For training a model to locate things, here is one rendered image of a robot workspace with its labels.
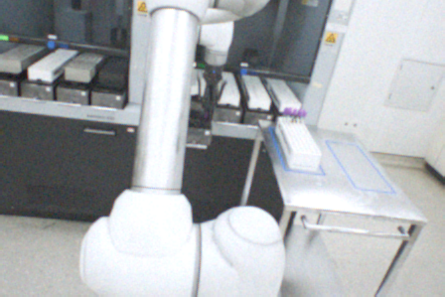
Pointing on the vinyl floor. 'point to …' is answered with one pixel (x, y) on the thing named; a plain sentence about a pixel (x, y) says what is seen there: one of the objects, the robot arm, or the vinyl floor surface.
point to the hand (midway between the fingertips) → (207, 108)
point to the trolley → (312, 267)
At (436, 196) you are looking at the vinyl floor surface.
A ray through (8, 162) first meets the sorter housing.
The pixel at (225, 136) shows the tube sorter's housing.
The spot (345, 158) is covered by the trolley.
